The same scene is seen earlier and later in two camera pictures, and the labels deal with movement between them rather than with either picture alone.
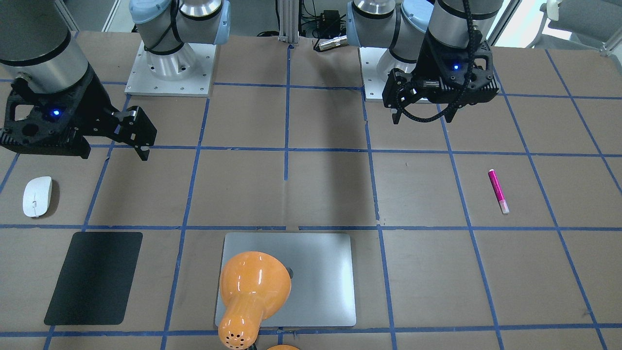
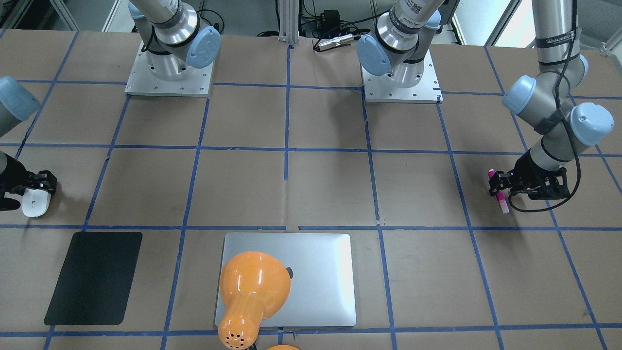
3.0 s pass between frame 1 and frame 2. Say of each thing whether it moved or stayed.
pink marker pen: stayed
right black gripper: moved
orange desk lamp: stayed
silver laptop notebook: stayed
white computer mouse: stayed
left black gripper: moved
